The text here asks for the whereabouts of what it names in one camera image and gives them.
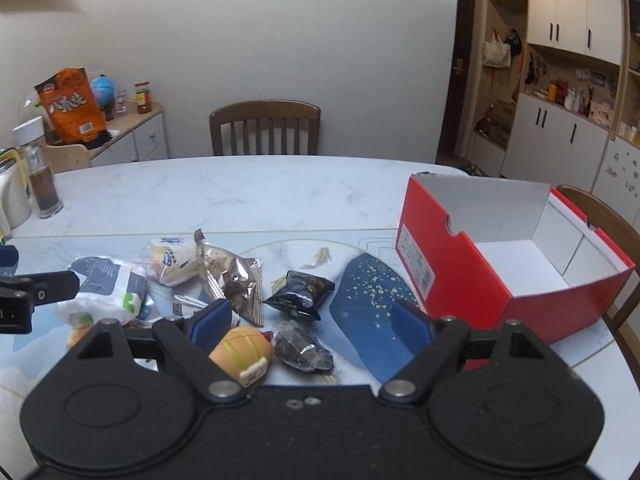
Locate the blue globe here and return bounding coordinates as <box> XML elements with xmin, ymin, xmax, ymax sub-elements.
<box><xmin>91</xmin><ymin>75</ymin><xmax>117</xmax><ymax>108</ymax></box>

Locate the grey and white plastic bag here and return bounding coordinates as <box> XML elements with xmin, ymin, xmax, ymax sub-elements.
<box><xmin>54</xmin><ymin>256</ymin><xmax>148</xmax><ymax>326</ymax></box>

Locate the orange snack bag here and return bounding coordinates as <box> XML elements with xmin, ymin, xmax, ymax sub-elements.
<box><xmin>34</xmin><ymin>66</ymin><xmax>107</xmax><ymax>145</ymax></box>

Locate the small beige wooden chair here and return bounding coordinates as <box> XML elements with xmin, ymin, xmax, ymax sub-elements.
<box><xmin>46</xmin><ymin>142</ymin><xmax>93</xmax><ymax>173</ymax></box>

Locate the dark wooden door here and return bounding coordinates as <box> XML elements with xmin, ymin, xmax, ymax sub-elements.
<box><xmin>437</xmin><ymin>0</ymin><xmax>483</xmax><ymax>161</ymax></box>

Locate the white marble desktop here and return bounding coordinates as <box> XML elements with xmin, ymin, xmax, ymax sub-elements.
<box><xmin>0</xmin><ymin>155</ymin><xmax>640</xmax><ymax>463</ymax></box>

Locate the white cupboard unit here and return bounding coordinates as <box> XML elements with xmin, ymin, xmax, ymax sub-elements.
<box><xmin>467</xmin><ymin>0</ymin><xmax>640</xmax><ymax>211</ymax></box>

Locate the white electric kettle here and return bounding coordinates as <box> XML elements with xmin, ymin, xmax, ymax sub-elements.
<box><xmin>0</xmin><ymin>147</ymin><xmax>32</xmax><ymax>238</ymax></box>

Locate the red shoe box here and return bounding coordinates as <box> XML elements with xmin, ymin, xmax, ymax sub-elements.
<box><xmin>396</xmin><ymin>172</ymin><xmax>636</xmax><ymax>346</ymax></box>

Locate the glass bottle with white lid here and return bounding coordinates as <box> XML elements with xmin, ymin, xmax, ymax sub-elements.
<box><xmin>12</xmin><ymin>116</ymin><xmax>65</xmax><ymax>219</ymax></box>

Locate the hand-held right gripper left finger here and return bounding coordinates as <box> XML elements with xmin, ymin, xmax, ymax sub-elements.
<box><xmin>67</xmin><ymin>299</ymin><xmax>247</xmax><ymax>406</ymax></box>

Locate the black snack packet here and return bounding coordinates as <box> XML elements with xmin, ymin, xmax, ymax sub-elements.
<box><xmin>262</xmin><ymin>270</ymin><xmax>336</xmax><ymax>322</ymax></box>

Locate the yellow squishy toy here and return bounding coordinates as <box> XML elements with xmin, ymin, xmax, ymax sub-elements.
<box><xmin>208</xmin><ymin>326</ymin><xmax>273</xmax><ymax>388</ymax></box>

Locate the white cable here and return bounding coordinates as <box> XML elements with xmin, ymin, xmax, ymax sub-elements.
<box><xmin>174</xmin><ymin>294</ymin><xmax>212</xmax><ymax>319</ymax></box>

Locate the white snack packet orange picture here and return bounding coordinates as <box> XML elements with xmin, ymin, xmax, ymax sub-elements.
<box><xmin>65</xmin><ymin>312</ymin><xmax>96</xmax><ymax>351</ymax></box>

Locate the clear packet of dark snack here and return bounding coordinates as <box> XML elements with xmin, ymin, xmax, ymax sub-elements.
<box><xmin>272</xmin><ymin>320</ymin><xmax>336</xmax><ymax>376</ymax></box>

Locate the printed blue table mat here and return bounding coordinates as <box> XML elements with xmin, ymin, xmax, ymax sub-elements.
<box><xmin>0</xmin><ymin>230</ymin><xmax>618</xmax><ymax>392</ymax></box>

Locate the bronze foil snack packet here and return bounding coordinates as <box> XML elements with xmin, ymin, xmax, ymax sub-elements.
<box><xmin>194</xmin><ymin>228</ymin><xmax>264</xmax><ymax>328</ymax></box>

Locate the brown wooden chair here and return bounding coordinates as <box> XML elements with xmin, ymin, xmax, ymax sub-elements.
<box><xmin>209</xmin><ymin>100</ymin><xmax>322</xmax><ymax>157</ymax></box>
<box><xmin>556</xmin><ymin>185</ymin><xmax>640</xmax><ymax>356</ymax></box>

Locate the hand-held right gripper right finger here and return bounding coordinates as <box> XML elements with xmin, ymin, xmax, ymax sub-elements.
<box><xmin>378</xmin><ymin>299</ymin><xmax>556</xmax><ymax>404</ymax></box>

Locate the white low cabinet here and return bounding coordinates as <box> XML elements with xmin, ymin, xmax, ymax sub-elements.
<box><xmin>90</xmin><ymin>102</ymin><xmax>170</xmax><ymax>166</ymax></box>

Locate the bread in clear wrapper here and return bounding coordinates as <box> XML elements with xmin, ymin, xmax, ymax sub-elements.
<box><xmin>137</xmin><ymin>237</ymin><xmax>198</xmax><ymax>287</ymax></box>

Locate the white tote bag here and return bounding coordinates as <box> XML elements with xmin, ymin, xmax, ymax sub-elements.
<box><xmin>481</xmin><ymin>30</ymin><xmax>512</xmax><ymax>68</ymax></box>

